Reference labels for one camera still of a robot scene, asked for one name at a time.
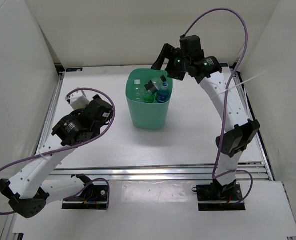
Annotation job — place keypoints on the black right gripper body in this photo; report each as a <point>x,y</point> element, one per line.
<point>178,62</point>

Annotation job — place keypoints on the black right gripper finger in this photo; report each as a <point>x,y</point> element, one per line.
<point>169,53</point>
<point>177,75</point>

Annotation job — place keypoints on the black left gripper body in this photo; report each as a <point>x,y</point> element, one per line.
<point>78,113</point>

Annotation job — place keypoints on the dark blue label bottle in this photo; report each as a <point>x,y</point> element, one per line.
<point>162,94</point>

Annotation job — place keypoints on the black label small bottle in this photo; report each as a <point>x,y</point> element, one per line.
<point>155,84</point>

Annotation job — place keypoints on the green soda bottle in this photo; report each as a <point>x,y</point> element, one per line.
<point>148,98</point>

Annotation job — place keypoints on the clear unlabelled plastic bottle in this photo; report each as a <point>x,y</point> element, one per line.
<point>137,90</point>

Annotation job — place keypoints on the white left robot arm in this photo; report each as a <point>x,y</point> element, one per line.
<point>29,191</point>

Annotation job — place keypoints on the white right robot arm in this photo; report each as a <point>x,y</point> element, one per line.
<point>237,129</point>

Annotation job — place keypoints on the green plastic bin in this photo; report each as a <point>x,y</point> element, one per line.
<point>150,116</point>

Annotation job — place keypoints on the blue table corner sticker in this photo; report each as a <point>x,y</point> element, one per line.
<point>75,69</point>

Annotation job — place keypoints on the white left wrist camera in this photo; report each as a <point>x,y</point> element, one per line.
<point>77,100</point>

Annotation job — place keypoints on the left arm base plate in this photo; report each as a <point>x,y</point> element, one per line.
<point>95,197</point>

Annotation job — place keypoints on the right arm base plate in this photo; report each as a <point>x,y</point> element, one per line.
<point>210,201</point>

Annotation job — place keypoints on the aluminium table frame rail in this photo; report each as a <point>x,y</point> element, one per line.
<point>152,173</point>

